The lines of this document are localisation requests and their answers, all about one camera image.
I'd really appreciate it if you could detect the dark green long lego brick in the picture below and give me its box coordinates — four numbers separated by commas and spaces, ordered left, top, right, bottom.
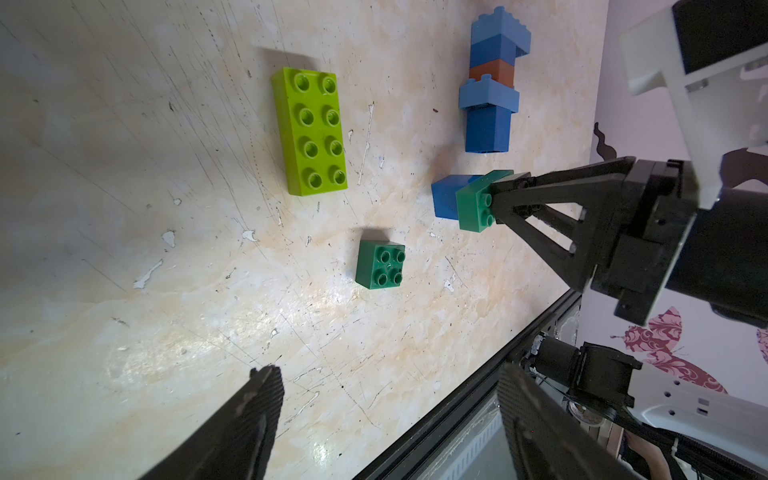
456, 170, 514, 233

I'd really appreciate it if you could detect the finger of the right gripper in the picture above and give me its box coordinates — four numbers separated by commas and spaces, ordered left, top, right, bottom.
490, 157, 636, 209
491, 204, 600, 293

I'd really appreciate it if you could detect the lime green long lego brick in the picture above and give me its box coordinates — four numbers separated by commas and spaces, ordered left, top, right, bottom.
271, 67, 348, 197

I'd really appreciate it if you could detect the dark green square lego brick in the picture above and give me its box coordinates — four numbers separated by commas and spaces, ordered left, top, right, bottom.
355, 239, 406, 290

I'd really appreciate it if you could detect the white cable duct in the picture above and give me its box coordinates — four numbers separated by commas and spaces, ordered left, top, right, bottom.
439, 415, 501, 480

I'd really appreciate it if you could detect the orange brown lego brick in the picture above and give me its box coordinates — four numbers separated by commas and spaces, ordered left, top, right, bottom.
469, 59, 515, 88

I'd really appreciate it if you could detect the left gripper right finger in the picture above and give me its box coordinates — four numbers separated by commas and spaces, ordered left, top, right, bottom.
497, 363, 636, 480

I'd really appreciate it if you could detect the blue square lego brick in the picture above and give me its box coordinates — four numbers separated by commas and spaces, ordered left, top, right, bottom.
465, 106, 513, 154

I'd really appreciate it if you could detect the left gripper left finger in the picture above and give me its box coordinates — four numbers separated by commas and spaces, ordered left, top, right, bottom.
143, 365, 284, 479

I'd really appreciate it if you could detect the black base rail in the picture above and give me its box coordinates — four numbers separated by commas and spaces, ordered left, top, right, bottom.
356, 290, 581, 479

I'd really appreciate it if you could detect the light blue long lego brick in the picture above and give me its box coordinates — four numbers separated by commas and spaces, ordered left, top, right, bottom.
459, 74, 520, 113

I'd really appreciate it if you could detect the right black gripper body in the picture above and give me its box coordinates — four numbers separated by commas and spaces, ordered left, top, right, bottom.
591, 157, 767, 328

